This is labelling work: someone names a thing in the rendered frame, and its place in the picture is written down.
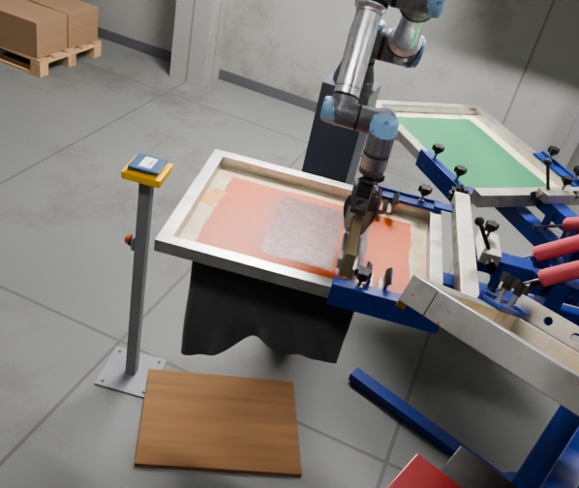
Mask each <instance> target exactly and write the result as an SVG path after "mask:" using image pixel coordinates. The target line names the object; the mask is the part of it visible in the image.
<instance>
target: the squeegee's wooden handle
mask: <svg viewBox="0 0 579 488"><path fill-rule="evenodd" d="M362 220H363V218H362V215H359V214H355V215H354V216H353V217H352V218H351V223H350V229H349V233H348V238H347V243H346V247H345V252H344V256H343V261H342V266H341V269H340V274H339V275H342V276H345V277H350V275H351V272H352V268H353V265H354V262H355V258H356V253H357V247H358V242H359V236H360V231H361V226H362Z"/></svg>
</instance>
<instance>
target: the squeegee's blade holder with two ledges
mask: <svg viewBox="0 0 579 488"><path fill-rule="evenodd" d="M348 233H349V232H346V231H345V230H344V234H343V238H342V243H341V248H340V252H339V257H338V260H337V265H336V268H339V269H341V266H342V261H343V256H344V252H345V247H346V243H347V238H348ZM361 239H362V234H361V235H360V236H359V242H358V247H357V253H356V258H355V262H354V265H353V268H352V272H353V273H354V271H355V268H356V267H357V263H358V257H359V251H360V245H361Z"/></svg>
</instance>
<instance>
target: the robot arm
mask: <svg viewBox="0 0 579 488"><path fill-rule="evenodd" d="M444 1H445V0H355V2H354V6H355V7H356V12H355V16H354V20H353V22H352V23H351V26H350V31H349V35H348V39H347V43H346V47H345V51H344V55H343V59H342V61H341V62H340V64H339V65H338V67H337V69H336V70H335V72H334V75H333V80H334V81H335V82H336V85H335V89H334V92H333V95H332V96H326V97H325V98H324V101H323V105H322V108H321V112H320V119H321V121H323V122H326V123H329V124H332V125H334V126H335V125H336V126H340V127H344V128H348V129H351V130H355V131H358V132H361V133H365V134H368V136H367V139H366V142H365V146H364V150H363V154H360V155H359V157H360V158H361V161H360V166H359V172H360V173H361V174H363V176H362V177H359V178H358V177H356V178H355V182H354V185H353V189H352V191H351V195H348V198H346V200H345V203H344V227H345V231H346V232H348V231H349V229H350V223H351V218H352V217H353V216H354V215H355V214H359V215H362V218H363V221H362V226H361V231H360V235H361V234H363V233H364V232H365V231H366V230H367V228H368V227H369V226H370V225H371V224H372V222H373V221H374V219H375V218H376V216H377V214H378V204H379V203H378V202H377V201H376V199H378V197H377V194H378V191H379V184H380V183H377V182H376V181H375V179H376V178H382V177H383V173H384V172H385V170H386V167H387V164H388V160H389V156H390V153H391V150H392V146H393V143H394V140H395V138H396V136H397V134H398V127H399V121H398V120H397V115H396V113H395V111H394V110H393V109H391V108H390V107H379V108H373V107H367V106H364V105H361V104H358V103H357V102H358V99H359V95H360V92H361V91H369V90H371V89H373V86H374V82H375V79H374V65H375V61H376V60H379V61H382V62H386V63H390V64H394V65H397V66H401V67H404V68H410V69H414V68H415V67H416V66H417V65H418V63H419V61H420V59H421V57H422V54H423V52H424V48H425V45H426V38H425V37H423V36H422V35H421V34H422V31H423V29H424V26H425V24H426V21H428V20H429V19H431V18H439V17H440V16H441V14H442V8H443V5H444ZM388 6H389V7H392V8H396V9H399V10H400V16H399V19H398V23H397V26H396V27H394V28H390V27H386V26H385V22H384V21H383V20H381V16H382V15H385V14H386V12H387V8H388ZM375 184H377V185H378V186H377V185H375Z"/></svg>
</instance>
